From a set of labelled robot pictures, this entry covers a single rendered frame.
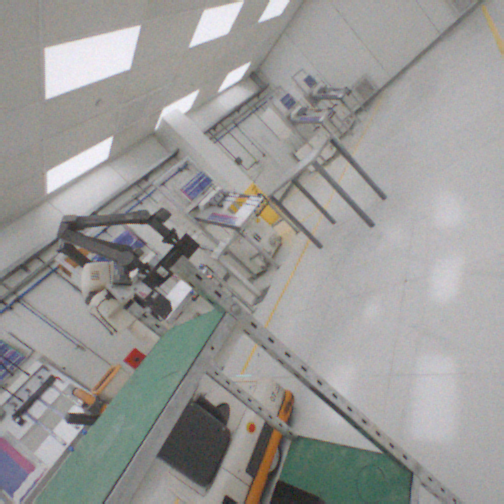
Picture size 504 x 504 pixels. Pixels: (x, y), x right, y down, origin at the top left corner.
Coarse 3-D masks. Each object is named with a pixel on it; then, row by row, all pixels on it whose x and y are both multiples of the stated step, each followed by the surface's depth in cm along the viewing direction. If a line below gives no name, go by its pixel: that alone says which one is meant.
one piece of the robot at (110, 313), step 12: (96, 300) 140; (108, 300) 143; (96, 312) 149; (108, 312) 141; (120, 312) 149; (108, 324) 152; (120, 324) 147; (132, 324) 152; (168, 324) 158; (144, 336) 153; (156, 336) 151
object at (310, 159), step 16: (320, 144) 261; (336, 144) 257; (304, 160) 267; (352, 160) 260; (288, 176) 273; (368, 176) 265; (272, 192) 283; (304, 192) 316; (320, 208) 320; (352, 208) 246; (368, 224) 249
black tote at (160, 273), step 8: (184, 240) 162; (192, 240) 165; (176, 248) 158; (184, 248) 160; (192, 248) 163; (168, 256) 157; (160, 264) 168; (152, 272) 180; (160, 272) 174; (168, 272) 170; (144, 280) 194; (152, 280) 188; (160, 280) 182; (152, 288) 197
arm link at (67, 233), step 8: (64, 224) 147; (72, 224) 149; (64, 232) 145; (72, 232) 146; (64, 240) 147; (72, 240) 145; (80, 240) 146; (88, 240) 146; (88, 248) 145; (96, 248) 145; (104, 248) 145; (104, 256) 145; (112, 256) 143; (120, 256) 142; (128, 256) 143; (120, 264) 141; (128, 264) 141
